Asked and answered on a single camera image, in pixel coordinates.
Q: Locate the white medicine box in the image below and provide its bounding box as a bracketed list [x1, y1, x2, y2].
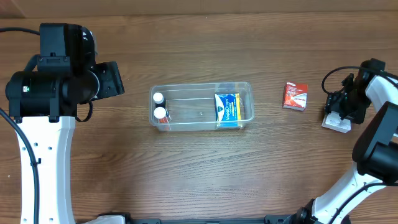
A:
[322, 111, 351, 133]

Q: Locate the dark bottle white cap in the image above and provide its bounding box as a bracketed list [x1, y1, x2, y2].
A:
[152, 92, 167, 109]

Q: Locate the orange bottle white cap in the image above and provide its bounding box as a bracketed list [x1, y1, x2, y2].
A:
[154, 107, 169, 124]

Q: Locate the blue VapoDrops box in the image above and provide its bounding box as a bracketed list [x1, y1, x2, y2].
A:
[215, 93, 242, 128]

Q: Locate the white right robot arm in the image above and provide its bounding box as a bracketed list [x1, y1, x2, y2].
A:
[285, 58, 397, 223]

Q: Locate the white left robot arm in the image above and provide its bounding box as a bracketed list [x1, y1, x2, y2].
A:
[1, 23, 124, 223]

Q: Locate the clear plastic container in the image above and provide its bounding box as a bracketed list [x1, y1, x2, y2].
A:
[149, 82, 254, 131]

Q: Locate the red medicine box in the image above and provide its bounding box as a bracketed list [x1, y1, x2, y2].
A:
[282, 82, 308, 111]

